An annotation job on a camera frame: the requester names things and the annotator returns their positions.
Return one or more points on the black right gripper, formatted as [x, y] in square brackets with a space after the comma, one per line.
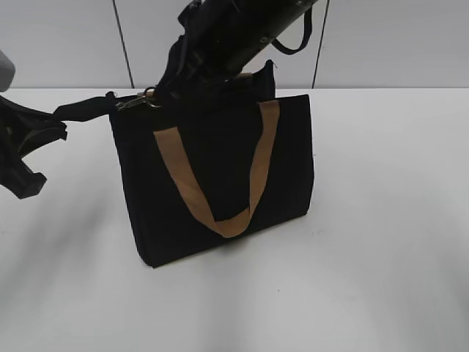
[204, 51]

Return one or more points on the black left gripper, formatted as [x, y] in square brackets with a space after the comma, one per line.
[23, 131]

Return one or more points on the metal zipper pull with ring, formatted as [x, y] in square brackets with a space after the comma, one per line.
[147, 98]

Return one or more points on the black canvas tote bag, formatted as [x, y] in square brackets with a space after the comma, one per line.
[203, 173]

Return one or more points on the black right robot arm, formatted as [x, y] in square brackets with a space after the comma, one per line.
[261, 24]

